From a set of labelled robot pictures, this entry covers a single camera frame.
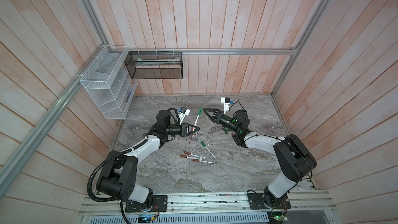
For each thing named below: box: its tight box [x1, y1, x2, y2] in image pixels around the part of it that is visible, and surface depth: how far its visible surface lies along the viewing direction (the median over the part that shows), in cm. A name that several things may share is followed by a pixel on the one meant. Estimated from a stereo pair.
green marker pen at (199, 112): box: [193, 106, 203, 142], surface depth 80 cm
